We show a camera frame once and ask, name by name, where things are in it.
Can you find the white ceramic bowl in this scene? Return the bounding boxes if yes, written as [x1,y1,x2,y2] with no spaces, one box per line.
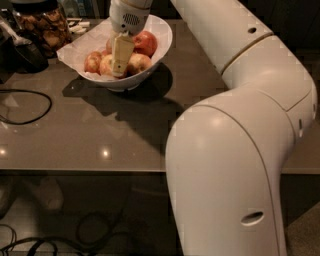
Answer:
[91,15,173,92]

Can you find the top centre red apple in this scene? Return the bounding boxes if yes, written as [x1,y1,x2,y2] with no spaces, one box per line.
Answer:
[106,38,112,54]

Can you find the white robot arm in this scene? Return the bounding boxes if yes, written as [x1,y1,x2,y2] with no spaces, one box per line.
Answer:
[165,0,317,256]

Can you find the white scoop handle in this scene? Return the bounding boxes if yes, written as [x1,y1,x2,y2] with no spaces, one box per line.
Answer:
[0,17,31,46]

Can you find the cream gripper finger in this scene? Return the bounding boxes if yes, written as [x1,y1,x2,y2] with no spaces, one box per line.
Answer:
[111,31,134,77]

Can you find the black cables on floor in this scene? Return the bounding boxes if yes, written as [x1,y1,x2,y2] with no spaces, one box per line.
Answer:
[0,176,138,256]

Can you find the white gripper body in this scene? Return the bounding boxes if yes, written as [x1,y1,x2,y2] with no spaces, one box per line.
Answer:
[109,0,153,36]

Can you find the black cable on table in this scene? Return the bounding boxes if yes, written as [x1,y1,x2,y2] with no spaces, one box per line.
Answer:
[0,88,53,126]

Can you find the glass jar of dried chips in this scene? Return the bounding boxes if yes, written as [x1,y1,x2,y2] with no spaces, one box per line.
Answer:
[9,0,71,58]

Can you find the yellow-red apple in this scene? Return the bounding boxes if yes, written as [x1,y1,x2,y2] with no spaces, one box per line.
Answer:
[99,54,127,79]
[127,53,152,75]

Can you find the black round appliance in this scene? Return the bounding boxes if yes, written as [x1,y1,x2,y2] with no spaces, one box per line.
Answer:
[8,42,48,73]

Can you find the back right red apple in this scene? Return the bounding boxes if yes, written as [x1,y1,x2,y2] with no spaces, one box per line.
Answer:
[133,31,158,57]

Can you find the left small red apple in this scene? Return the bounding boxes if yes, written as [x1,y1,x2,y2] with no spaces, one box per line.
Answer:
[84,51,102,74]

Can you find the white small items behind bowl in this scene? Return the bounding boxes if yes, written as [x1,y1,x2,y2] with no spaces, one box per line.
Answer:
[68,21,91,34]

